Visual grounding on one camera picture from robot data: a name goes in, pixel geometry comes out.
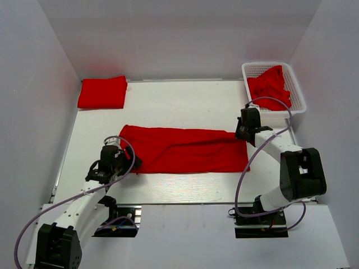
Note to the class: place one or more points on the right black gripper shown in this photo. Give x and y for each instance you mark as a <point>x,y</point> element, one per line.
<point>238,134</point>

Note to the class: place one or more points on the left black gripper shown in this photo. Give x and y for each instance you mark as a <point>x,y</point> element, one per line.
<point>122,154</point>

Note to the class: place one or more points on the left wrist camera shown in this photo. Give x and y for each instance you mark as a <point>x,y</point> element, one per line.
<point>112,141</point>

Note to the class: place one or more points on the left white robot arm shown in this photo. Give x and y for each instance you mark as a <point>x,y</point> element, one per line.
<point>60,244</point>

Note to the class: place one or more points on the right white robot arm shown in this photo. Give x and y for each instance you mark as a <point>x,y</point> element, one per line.
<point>301,173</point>

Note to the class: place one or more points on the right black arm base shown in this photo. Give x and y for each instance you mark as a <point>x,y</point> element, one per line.
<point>268,226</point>

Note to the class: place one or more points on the white plastic basket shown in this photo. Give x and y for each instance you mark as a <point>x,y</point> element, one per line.
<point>255,69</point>

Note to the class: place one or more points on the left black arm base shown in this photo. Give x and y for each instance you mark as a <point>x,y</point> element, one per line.
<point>123,221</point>

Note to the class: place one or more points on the red t shirt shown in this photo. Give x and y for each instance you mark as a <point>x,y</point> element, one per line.
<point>103,93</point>
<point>185,151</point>

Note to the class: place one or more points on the red t shirts in basket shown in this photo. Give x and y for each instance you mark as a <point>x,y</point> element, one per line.
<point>270,84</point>

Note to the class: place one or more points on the folded red t shirt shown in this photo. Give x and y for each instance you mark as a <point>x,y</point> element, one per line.
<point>103,93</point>

